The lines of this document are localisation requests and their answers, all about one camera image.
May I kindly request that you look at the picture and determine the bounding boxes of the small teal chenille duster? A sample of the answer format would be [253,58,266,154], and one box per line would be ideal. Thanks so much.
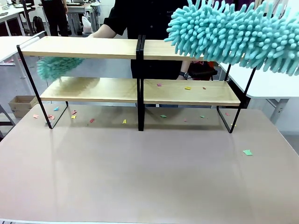
[36,56,85,83]

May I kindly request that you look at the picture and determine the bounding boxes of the large teal chenille duster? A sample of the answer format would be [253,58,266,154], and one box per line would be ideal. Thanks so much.
[164,0,299,77]

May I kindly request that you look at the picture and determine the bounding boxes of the person right forearm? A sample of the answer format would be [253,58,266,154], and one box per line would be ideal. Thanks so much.
[93,23,118,39]

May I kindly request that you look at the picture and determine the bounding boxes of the person left forearm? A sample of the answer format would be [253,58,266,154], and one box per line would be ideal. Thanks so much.
[179,61,191,74]

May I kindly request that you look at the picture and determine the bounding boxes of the white plastic bag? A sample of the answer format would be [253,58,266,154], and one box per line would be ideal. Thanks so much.
[81,16,93,34]

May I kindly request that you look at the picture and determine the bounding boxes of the black chair orange seat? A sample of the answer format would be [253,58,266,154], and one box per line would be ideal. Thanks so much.
[188,60,218,81]

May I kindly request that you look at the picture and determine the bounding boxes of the grey background desk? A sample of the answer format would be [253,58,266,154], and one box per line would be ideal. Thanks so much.
[66,1,100,36]

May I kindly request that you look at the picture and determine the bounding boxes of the background person in black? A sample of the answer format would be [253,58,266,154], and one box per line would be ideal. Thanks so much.
[41,0,69,37]

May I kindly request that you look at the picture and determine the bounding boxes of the person torso black shirt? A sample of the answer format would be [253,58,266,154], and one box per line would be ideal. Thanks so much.
[103,0,212,80]

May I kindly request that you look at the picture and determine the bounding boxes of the black backpack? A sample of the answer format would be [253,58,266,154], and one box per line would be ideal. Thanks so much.
[32,15,45,34]

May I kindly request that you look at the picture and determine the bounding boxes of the white table grey legs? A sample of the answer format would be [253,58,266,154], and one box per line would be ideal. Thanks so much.
[219,61,299,126]

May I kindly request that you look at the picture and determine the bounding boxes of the brown cardboard box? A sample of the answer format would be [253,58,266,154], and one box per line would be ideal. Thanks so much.
[8,95,38,119]

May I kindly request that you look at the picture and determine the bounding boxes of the wood shelf unit black frame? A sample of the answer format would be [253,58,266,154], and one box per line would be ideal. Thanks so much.
[136,35,257,134]
[16,30,146,132]

